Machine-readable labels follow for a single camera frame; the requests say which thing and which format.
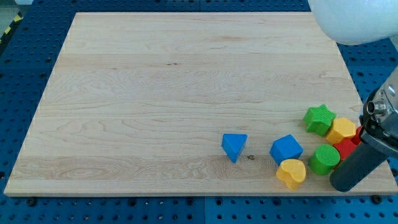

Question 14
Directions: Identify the blue triangular prism block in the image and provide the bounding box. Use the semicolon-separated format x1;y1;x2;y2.
221;133;248;163

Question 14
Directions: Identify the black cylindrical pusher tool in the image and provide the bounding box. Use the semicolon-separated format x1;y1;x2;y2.
330;142;389;192

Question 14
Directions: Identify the green cylinder block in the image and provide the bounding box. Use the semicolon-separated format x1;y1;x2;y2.
308;144;340;175

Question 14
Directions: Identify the red block behind tool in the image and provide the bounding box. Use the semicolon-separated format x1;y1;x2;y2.
351;126;362;145

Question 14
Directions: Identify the green star block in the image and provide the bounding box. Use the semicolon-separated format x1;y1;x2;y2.
303;104;336;136

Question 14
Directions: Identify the wooden board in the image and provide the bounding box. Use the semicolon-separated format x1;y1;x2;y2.
3;11;398;197

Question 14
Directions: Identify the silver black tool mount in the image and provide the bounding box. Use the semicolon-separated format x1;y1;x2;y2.
361;70;397;157

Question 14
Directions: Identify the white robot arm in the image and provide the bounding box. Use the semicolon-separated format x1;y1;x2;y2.
308;0;397;192

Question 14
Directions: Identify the yellow hexagon block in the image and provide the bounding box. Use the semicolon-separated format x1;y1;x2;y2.
325;118;356;144

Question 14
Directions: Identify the blue cube block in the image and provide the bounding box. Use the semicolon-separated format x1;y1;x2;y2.
269;134;303;166

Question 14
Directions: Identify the yellow heart block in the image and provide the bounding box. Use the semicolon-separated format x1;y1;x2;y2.
276;159;307;190

